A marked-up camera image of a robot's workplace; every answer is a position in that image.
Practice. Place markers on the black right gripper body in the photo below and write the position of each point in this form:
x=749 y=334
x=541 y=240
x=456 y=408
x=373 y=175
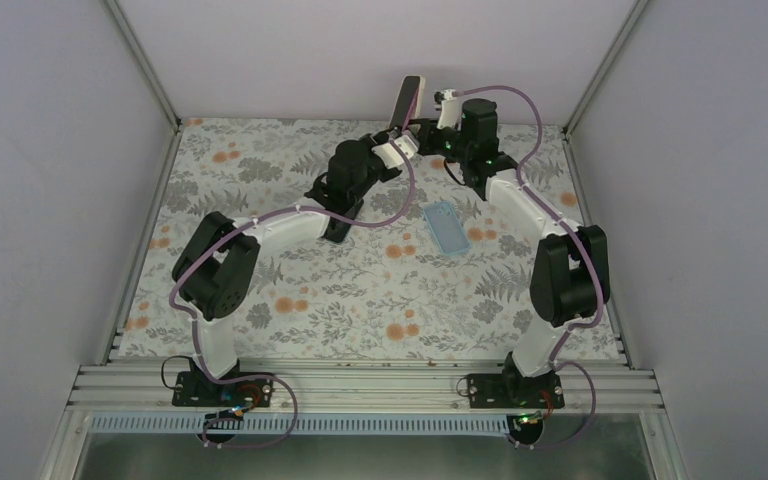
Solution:
x=456 y=155

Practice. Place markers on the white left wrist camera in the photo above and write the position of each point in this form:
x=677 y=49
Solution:
x=396 y=151

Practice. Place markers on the beige phone case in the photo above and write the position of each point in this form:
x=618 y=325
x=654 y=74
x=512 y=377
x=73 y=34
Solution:
x=418 y=83

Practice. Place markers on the black phone from case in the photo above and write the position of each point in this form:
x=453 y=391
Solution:
x=337 y=230

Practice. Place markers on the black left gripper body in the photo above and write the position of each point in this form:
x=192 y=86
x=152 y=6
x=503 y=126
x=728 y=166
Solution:
x=359 y=187

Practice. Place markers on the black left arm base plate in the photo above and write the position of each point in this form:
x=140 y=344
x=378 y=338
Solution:
x=193 y=389

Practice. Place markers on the black bare phone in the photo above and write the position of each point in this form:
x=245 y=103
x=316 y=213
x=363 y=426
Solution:
x=401 y=106

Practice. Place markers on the white slotted cable duct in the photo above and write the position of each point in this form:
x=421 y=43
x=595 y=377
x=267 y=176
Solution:
x=489 y=425

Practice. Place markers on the aluminium front rail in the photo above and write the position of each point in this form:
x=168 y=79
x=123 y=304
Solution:
x=411 y=387

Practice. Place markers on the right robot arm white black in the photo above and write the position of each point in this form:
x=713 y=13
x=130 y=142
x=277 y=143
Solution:
x=570 y=280

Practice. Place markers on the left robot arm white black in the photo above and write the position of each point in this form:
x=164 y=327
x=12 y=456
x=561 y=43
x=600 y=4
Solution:
x=213 y=274

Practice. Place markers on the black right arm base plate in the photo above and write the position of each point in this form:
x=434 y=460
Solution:
x=496 y=391

